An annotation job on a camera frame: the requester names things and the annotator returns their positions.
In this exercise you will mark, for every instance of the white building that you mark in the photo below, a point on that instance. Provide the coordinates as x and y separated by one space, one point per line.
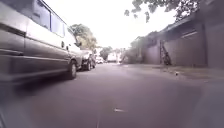
113 57

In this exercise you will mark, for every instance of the small dark green tree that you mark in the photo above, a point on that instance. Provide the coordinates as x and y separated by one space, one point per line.
105 52

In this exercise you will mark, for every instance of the white car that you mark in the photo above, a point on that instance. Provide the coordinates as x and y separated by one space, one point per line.
99 60

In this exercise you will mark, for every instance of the green bushes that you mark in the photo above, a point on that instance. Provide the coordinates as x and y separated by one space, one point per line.
133 51

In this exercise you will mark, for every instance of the dark suv with silver wheels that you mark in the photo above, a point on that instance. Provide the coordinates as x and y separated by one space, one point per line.
87 59

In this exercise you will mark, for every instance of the grey asphalt road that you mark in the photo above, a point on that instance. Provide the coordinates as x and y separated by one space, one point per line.
126 96

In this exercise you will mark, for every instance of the large leafy tree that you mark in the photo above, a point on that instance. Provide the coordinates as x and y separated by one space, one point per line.
85 36

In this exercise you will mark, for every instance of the overhanging tree branches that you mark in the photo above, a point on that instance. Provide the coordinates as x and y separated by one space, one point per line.
160 5

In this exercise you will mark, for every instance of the grey van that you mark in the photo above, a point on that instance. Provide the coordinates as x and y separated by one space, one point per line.
36 50

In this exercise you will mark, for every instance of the pale pavement strip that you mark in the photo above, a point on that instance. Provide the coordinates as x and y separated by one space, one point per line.
190 71

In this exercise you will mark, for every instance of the grey walled building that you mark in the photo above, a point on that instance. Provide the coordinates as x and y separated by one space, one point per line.
190 46

